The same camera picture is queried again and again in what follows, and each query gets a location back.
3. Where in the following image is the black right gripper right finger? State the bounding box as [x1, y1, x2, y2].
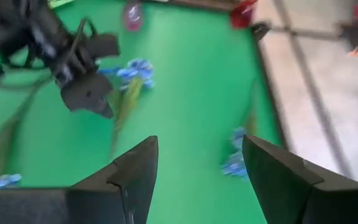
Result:
[242, 134, 358, 224]

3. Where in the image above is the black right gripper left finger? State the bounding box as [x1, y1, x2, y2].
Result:
[0, 135, 160, 224]

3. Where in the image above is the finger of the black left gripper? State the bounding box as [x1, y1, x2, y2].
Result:
[84, 32, 121, 59]
[60, 73, 115, 119]

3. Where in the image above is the blue artificial flower bunch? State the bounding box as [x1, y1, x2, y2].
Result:
[221, 126, 257, 180]
[0, 77, 48, 190]
[98, 57, 155, 153]

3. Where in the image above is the purple glass vase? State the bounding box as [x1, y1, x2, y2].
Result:
[122, 1, 144, 32]

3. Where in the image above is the red glass vase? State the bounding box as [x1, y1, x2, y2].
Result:
[230, 0, 257, 29]

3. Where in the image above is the black frame clamp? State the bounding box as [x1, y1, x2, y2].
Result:
[252, 21, 272, 41]

